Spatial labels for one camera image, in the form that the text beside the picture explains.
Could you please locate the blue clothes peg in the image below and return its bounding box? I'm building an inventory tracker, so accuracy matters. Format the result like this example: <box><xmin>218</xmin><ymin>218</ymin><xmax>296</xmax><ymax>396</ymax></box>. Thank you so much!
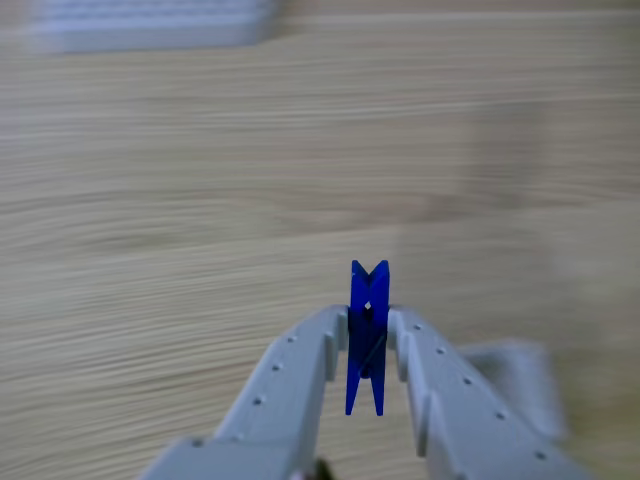
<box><xmin>344</xmin><ymin>258</ymin><xmax>392</xmax><ymax>418</ymax></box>

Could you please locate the white perforated plate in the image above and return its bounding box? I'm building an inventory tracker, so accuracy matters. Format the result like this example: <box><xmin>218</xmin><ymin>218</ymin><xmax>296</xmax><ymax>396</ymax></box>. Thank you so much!
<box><xmin>27</xmin><ymin>0</ymin><xmax>275</xmax><ymax>54</ymax></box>

